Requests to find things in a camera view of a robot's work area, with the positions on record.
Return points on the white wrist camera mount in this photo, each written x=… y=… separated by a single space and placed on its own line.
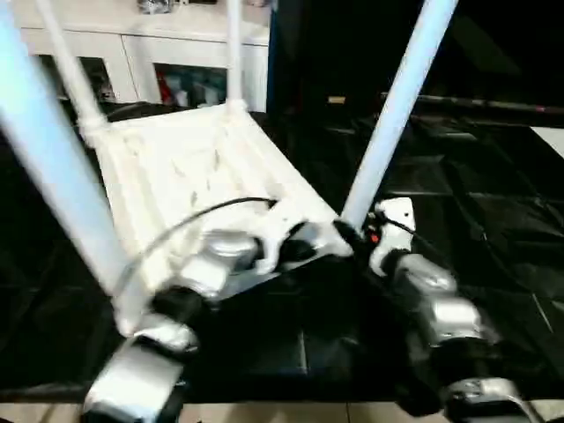
x=277 y=229
x=396 y=216

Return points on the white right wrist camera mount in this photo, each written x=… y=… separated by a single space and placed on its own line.
x=396 y=216

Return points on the blue vertical strip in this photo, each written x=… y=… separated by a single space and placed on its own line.
x=275 y=57

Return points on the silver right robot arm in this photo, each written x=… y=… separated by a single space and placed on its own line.
x=440 y=304

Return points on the dark grey tube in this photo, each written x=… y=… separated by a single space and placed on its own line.
x=484 y=105

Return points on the white plastic table top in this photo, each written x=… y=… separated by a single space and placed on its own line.
x=198 y=167

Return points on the black work surface mat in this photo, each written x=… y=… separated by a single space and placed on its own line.
x=462 y=198

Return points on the small yellow tag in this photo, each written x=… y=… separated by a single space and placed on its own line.
x=336 y=100

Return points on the white glass-door cabinet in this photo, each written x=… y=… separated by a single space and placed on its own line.
x=132 y=44

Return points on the black backdrop cloth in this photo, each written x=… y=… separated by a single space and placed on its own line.
x=484 y=44

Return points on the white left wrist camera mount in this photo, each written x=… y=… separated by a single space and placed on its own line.
x=277 y=229

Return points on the grey patterned bundle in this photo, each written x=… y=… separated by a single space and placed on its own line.
x=155 y=5

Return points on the red white bottle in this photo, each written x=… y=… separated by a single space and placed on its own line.
x=164 y=90

